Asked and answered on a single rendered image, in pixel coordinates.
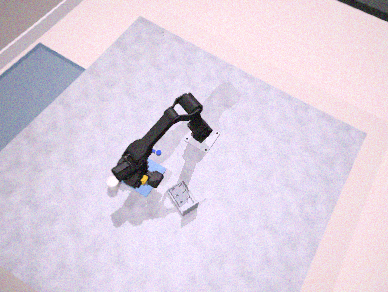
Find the light blue flat mat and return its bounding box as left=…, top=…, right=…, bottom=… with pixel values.
left=131, top=158, right=166, bottom=197

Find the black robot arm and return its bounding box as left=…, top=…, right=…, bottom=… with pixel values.
left=111, top=93, right=213, bottom=189

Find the yellow round plate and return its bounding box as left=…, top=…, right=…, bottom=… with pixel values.
left=141, top=175, right=148, bottom=185

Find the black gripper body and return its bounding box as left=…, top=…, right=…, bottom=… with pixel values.
left=117, top=157, right=164, bottom=188

